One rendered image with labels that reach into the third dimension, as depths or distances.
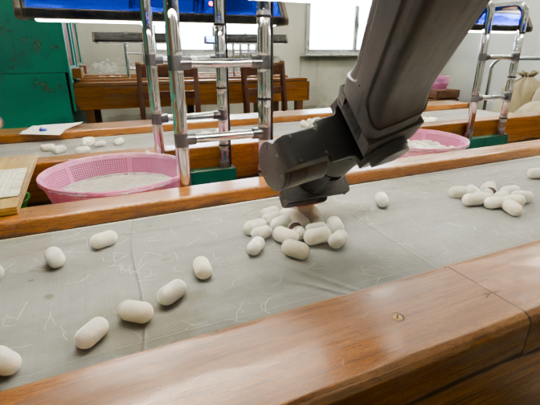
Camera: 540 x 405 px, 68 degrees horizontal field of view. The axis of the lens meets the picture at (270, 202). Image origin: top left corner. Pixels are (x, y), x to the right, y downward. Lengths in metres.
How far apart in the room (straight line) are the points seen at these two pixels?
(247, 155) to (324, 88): 5.29
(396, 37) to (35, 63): 3.01
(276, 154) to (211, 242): 0.17
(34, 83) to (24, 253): 2.66
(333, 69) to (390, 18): 6.06
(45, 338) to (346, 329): 0.26
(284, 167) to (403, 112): 0.13
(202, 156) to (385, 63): 0.73
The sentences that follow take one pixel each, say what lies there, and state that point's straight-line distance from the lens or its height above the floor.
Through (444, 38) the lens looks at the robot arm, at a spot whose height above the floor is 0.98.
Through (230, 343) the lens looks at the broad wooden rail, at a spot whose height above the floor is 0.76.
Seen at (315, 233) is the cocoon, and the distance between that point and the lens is 0.51.
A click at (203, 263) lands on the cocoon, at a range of 0.45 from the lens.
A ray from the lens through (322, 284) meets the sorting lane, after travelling 0.45.
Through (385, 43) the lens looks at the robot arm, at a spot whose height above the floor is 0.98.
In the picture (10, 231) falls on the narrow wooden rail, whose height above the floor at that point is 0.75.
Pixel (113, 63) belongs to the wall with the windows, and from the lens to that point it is 5.52.
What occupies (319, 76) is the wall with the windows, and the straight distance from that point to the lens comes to 6.21.
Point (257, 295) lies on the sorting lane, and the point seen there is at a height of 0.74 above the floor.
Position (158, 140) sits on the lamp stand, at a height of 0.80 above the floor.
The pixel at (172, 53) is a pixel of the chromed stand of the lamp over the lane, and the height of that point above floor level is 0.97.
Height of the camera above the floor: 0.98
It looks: 21 degrees down
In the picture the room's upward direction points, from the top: straight up
